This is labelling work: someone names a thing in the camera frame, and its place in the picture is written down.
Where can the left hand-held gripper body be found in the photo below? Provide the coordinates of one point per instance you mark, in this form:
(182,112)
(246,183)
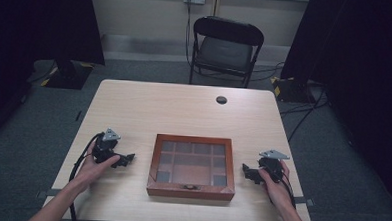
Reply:
(103,150)

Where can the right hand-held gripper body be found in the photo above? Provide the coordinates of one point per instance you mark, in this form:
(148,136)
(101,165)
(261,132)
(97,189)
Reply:
(271,165)

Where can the wooden box with glass lid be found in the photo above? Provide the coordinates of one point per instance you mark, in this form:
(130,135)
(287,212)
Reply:
(191,167)

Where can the person's left hand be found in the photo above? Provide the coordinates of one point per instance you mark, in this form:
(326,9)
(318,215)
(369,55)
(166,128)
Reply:
(93,171)

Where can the person's right hand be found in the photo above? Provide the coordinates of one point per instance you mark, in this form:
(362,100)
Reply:
(279,190)

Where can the black stand base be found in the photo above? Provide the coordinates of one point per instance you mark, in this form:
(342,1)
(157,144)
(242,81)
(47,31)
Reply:
(68,75)
(291,89)

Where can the black folding chair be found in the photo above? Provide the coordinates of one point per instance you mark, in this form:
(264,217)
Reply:
(225,51)

